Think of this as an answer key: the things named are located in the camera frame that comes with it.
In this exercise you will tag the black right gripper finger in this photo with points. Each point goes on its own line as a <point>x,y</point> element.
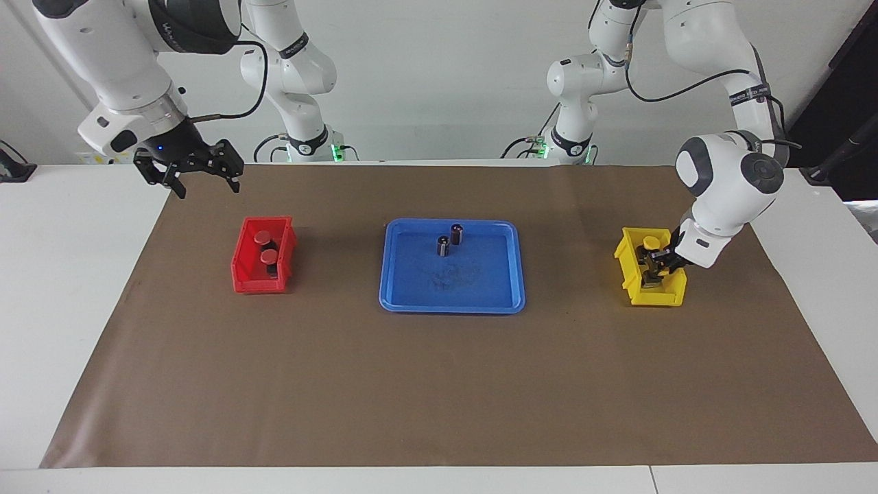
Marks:
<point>230,161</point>
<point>154,173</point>

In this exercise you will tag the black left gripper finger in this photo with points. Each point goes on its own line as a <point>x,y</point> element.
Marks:
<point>645,261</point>
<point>662,264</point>

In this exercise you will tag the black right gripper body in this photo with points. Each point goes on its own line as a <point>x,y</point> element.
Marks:
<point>178,151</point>

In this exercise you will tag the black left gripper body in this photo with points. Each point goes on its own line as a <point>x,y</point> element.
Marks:
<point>675,254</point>

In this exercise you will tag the yellow push button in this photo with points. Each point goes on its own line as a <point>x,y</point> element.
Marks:
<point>650,241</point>
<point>650,278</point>

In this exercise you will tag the red push button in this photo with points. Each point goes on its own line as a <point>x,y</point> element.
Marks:
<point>269,257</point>
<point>262,237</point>

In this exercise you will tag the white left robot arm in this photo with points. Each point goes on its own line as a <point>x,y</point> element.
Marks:
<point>727,178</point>

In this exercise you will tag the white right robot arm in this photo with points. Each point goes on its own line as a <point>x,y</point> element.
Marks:
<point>110,55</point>

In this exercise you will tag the yellow plastic storage bin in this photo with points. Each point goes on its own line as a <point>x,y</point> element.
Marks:
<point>658,296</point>

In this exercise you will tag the red plastic storage bin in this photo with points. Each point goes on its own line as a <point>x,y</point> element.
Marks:
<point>257,285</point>

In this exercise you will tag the black stand base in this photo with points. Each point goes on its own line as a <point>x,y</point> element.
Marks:
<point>14,171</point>

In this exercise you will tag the blue plastic tray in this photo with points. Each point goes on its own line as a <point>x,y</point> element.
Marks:
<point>480,288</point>

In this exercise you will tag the black tripod stand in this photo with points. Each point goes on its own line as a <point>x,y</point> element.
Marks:
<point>823,171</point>

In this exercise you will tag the black button lower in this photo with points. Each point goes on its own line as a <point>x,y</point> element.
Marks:
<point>457,234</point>

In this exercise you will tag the black button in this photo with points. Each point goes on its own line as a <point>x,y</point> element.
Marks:
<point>443,247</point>
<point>457,234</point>

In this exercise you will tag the black button upper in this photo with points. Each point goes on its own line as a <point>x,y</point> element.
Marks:
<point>443,247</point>

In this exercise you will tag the black side panel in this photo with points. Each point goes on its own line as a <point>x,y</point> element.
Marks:
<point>823,103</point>

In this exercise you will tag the brown paper table mat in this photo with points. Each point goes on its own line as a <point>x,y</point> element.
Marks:
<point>439,384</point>

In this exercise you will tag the white wall socket box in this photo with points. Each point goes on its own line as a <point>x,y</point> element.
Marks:
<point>103,160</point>

